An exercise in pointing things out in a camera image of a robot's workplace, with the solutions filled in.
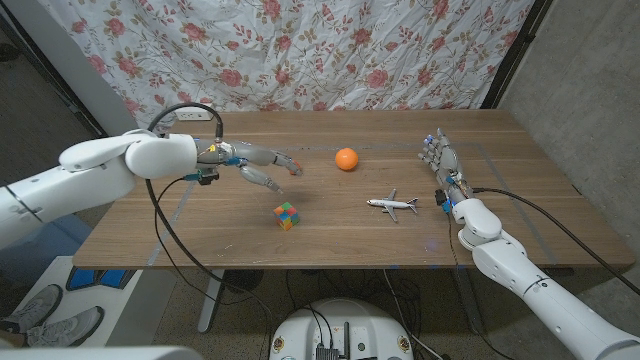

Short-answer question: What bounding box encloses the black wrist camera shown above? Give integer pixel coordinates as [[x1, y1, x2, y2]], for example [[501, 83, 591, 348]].
[[433, 188, 453, 214], [196, 168, 221, 187]]

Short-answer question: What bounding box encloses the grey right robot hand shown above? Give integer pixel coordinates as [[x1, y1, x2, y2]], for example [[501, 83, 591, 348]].
[[417, 127, 474, 201]]

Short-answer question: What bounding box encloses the white robot torso base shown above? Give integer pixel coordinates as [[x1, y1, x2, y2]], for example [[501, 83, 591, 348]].
[[268, 298, 415, 360]]

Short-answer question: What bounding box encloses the orange fruit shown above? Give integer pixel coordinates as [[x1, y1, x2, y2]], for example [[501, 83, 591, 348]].
[[334, 147, 360, 172]]

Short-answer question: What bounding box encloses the white floor cable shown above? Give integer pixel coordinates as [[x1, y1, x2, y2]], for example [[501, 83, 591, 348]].
[[382, 269, 444, 360]]

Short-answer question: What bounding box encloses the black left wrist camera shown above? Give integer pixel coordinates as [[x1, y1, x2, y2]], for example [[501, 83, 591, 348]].
[[196, 168, 221, 187]]

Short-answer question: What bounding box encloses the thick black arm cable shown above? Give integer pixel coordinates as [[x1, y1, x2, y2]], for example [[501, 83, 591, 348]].
[[144, 102, 274, 360], [472, 187, 640, 296]]

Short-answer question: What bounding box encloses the white table leg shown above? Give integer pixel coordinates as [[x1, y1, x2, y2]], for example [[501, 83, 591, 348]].
[[197, 269, 226, 334]]

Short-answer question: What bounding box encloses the white robot body edge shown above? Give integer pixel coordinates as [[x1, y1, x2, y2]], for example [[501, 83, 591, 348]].
[[0, 345, 204, 360]]

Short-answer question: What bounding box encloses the black round floor object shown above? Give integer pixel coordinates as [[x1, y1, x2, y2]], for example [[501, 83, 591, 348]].
[[222, 269, 265, 294]]

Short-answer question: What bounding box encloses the black backdrop stand pole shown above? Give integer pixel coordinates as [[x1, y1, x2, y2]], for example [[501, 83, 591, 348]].
[[480, 0, 554, 110], [0, 14, 109, 139]]

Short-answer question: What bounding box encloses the floral backdrop cloth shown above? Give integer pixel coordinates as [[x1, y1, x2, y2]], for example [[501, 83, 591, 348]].
[[37, 0, 536, 136]]

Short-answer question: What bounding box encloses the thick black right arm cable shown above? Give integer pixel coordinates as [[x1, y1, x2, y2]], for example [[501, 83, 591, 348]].
[[472, 187, 640, 296]]

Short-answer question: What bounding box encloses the grey sneaker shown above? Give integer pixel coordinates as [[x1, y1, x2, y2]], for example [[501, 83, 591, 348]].
[[24, 305, 105, 349], [0, 283, 65, 335]]

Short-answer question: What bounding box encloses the white power strip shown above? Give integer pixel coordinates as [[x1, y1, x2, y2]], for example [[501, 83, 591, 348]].
[[174, 107, 214, 122]]

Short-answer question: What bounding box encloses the white toy airplane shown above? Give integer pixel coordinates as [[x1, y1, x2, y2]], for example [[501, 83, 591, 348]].
[[366, 188, 420, 223]]

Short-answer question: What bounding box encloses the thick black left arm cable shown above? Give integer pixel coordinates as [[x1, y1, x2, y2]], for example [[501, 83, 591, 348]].
[[144, 102, 274, 360]]

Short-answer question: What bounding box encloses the blue bin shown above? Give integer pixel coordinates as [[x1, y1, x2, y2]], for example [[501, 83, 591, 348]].
[[0, 214, 94, 301]]

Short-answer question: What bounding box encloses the grey table leg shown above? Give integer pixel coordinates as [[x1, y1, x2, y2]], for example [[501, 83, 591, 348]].
[[452, 269, 486, 335]]

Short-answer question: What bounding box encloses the thin black camera cable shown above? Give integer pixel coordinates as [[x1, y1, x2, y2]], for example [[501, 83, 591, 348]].
[[153, 175, 241, 306]]

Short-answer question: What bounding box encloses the colourful Rubik's cube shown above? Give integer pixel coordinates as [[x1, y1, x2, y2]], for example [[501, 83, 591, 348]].
[[272, 201, 301, 232]]

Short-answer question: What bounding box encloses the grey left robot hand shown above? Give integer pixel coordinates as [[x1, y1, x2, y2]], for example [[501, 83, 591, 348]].
[[197, 139, 305, 195]]

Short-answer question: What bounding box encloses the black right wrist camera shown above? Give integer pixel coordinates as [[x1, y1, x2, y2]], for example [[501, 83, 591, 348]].
[[433, 188, 453, 214]]

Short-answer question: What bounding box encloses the grey tape outline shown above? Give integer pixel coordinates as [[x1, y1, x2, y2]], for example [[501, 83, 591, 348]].
[[147, 142, 559, 266]]

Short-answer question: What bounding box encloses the blue black foot pedal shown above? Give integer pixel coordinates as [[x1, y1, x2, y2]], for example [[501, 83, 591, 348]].
[[65, 267, 136, 291]]

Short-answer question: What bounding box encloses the white floor platform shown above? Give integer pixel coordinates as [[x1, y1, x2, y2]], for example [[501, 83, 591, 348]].
[[9, 255, 176, 349]]

